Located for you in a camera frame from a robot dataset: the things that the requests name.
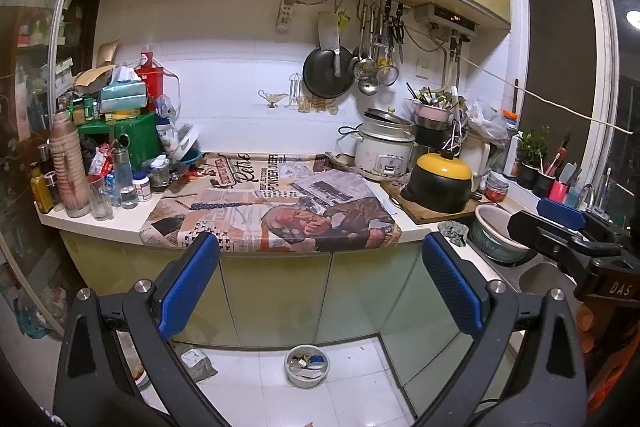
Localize black toothbrush cup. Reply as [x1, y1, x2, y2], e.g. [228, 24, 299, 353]
[532, 169, 556, 198]

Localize green box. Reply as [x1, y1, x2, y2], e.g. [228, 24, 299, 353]
[78, 112, 162, 166]

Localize white thermos jug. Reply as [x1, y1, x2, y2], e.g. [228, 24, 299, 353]
[458, 131, 492, 193]

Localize red plastic container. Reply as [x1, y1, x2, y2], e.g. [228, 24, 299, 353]
[133, 51, 165, 113]

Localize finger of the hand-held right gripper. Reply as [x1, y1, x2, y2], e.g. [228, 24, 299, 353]
[536, 198, 640, 249]
[506, 209, 608, 279]

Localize grey rag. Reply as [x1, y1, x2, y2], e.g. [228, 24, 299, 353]
[437, 220, 470, 248]

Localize clear glass bottle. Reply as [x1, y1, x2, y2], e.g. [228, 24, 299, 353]
[110, 147, 140, 210]

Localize water heater hose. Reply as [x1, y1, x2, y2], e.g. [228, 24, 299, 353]
[442, 33, 464, 94]

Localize brown paper bag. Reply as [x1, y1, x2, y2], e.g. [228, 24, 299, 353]
[73, 64, 119, 93]

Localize white floor bowl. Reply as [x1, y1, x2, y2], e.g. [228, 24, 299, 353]
[284, 344, 331, 389]

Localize wall water heater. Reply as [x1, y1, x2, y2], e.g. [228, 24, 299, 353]
[413, 1, 479, 30]

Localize black clay pot yellow lid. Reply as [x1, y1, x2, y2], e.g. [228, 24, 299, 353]
[400, 150, 474, 214]

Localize white pill bottle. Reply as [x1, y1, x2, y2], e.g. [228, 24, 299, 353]
[132, 171, 154, 203]

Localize black wok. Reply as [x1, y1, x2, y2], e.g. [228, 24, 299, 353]
[302, 47, 357, 100]

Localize blue bowl with white strainer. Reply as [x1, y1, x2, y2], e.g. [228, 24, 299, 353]
[164, 122, 203, 168]

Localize window frame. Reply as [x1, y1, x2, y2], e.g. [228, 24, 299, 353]
[509, 0, 640, 208]

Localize steel sink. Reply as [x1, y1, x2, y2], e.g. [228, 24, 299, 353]
[470, 202, 592, 304]

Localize beige rope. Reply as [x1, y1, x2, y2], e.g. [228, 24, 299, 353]
[457, 56, 634, 136]

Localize white plastic bottle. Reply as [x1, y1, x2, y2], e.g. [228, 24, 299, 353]
[502, 131, 524, 178]

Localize wire mesh strainer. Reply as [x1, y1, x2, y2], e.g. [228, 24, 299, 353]
[375, 61, 400, 86]

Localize steel cleaver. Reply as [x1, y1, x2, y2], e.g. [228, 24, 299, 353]
[317, 10, 344, 78]

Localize stack of small bowls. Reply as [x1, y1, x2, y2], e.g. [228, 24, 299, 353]
[483, 171, 510, 203]

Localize white power strip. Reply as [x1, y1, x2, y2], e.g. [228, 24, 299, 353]
[276, 0, 300, 33]

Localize wooden cutting board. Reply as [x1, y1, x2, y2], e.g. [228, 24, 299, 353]
[381, 179, 484, 225]

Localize yellow oil bottle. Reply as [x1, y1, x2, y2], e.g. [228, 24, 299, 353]
[29, 162, 55, 214]

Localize empty drinking glass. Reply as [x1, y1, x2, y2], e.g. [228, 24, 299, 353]
[87, 175, 114, 222]

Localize glass display cabinet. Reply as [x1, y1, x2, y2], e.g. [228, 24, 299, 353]
[0, 0, 101, 340]

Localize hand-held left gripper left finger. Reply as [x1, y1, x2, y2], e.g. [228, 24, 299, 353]
[52, 232, 232, 427]

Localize slotted steel ladle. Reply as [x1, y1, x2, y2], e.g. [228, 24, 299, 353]
[352, 4, 376, 80]

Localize group of spice jars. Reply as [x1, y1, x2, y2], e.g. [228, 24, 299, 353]
[57, 91, 101, 126]

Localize black container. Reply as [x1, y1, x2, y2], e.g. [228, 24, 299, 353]
[413, 124, 454, 148]

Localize steel faucet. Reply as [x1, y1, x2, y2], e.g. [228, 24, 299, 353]
[574, 183, 596, 213]

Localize black handled scissors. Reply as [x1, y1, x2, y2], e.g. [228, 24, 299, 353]
[392, 1, 406, 60]

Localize newspaper sheet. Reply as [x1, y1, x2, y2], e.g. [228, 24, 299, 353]
[139, 152, 403, 253]

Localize green patterned bowl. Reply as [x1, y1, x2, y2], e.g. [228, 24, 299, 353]
[469, 227, 532, 264]

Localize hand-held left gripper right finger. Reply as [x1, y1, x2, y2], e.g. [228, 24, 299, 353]
[412, 232, 589, 427]

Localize grey bag on floor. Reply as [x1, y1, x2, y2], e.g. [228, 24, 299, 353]
[179, 346, 219, 383]

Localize teal tissue pack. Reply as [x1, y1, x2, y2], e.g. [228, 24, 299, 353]
[98, 79, 148, 114]

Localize potted green plant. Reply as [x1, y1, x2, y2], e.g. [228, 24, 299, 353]
[516, 125, 551, 190]

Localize crumpled clear plastic bag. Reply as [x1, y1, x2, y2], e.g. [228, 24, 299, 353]
[153, 94, 181, 120]

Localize pink utensil holder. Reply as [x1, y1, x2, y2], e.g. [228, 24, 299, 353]
[409, 101, 452, 132]

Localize white rice cooker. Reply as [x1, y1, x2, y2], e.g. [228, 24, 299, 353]
[353, 108, 419, 182]

